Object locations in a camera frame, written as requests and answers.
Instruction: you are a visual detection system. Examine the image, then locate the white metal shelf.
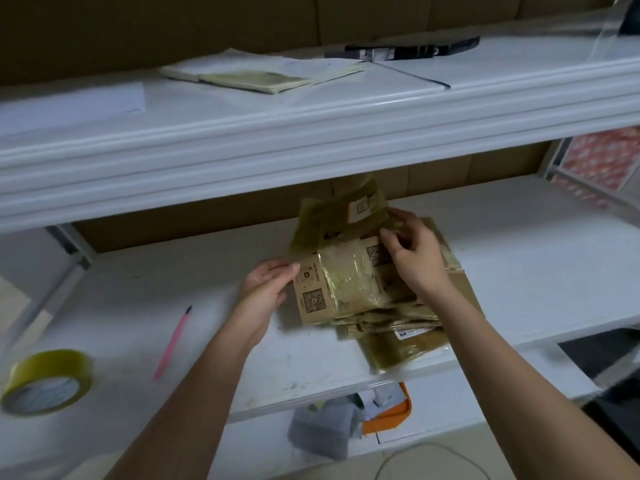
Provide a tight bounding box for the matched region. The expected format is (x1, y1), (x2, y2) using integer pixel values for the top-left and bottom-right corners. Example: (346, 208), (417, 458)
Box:
(0, 9), (640, 480)

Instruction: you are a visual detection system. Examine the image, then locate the yellow tape roll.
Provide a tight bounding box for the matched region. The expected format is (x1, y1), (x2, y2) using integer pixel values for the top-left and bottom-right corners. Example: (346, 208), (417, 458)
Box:
(0, 347), (95, 417)

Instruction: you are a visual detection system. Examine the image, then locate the person's left hand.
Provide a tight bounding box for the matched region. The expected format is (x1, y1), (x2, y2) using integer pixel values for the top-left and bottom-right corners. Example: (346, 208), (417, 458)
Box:
(228, 257), (302, 349)

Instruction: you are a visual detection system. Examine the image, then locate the white paper sheet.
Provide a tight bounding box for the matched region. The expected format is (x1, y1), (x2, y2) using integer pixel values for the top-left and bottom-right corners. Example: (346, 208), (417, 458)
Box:
(0, 79), (147, 137)

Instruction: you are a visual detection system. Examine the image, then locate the package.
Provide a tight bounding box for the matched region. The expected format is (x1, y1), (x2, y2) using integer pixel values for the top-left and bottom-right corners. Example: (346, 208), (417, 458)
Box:
(157, 49), (368, 97)

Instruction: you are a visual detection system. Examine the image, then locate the person's left forearm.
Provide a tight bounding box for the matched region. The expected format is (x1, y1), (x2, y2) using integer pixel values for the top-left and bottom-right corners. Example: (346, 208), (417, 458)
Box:
(104, 329), (258, 480)

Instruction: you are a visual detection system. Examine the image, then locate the orange plastic object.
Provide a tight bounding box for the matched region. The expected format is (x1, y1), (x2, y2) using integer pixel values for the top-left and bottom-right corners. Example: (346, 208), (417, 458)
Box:
(359, 381), (414, 437)

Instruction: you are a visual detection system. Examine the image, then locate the black handled tool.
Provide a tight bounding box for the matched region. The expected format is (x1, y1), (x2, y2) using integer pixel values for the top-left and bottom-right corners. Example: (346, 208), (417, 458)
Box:
(343, 33), (482, 64)

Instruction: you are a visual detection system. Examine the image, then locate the person's right forearm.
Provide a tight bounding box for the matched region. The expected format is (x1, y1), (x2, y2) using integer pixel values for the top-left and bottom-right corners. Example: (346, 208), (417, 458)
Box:
(425, 279), (640, 480)

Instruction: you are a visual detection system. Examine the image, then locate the stack of cardboard boxes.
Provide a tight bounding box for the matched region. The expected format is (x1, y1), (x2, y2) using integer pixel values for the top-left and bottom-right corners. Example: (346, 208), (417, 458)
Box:
(333, 215), (483, 375)

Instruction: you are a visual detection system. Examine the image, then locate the person's right hand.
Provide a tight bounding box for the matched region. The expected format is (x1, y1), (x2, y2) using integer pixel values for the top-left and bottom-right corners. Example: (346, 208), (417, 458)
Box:
(379, 207), (454, 302)

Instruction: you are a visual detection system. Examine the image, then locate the red patterned panel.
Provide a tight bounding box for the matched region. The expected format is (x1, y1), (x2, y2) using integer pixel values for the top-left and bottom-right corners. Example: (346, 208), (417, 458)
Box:
(547, 123), (640, 212)

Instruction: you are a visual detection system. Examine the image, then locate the pink utility knife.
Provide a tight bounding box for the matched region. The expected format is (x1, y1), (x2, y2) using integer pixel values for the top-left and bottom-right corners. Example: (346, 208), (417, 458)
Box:
(151, 303), (194, 382)

